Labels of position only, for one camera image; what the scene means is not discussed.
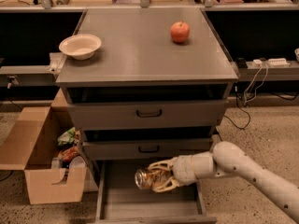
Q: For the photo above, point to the cream paper bowl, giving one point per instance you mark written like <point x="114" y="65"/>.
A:
<point x="80" y="47"/>

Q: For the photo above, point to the open cardboard box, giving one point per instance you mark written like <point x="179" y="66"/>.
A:
<point x="32" y="145"/>

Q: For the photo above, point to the grey drawer cabinet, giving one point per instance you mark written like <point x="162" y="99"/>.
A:
<point x="139" y="62"/>

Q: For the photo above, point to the white power strip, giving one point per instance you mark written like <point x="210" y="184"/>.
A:
<point x="278" y="62"/>

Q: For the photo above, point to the red apple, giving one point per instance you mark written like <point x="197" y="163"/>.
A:
<point x="180" y="31"/>

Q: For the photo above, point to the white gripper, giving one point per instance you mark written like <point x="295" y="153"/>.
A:
<point x="182" y="171"/>

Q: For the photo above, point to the green snack bag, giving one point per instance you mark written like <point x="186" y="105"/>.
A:
<point x="67" y="138"/>

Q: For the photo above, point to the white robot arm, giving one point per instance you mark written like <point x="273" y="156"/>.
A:
<point x="225" y="159"/>

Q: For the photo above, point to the grey open bottom drawer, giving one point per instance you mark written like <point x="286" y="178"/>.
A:
<point x="120" y="201"/>

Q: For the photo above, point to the white wall adapter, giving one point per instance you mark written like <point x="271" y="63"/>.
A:
<point x="257" y="62"/>

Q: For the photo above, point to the grey middle drawer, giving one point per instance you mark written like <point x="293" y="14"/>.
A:
<point x="143" y="149"/>

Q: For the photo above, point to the grey top drawer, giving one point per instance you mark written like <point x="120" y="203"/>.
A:
<point x="143" y="115"/>

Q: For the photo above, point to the orange snack bag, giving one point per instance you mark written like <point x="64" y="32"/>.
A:
<point x="68" y="154"/>

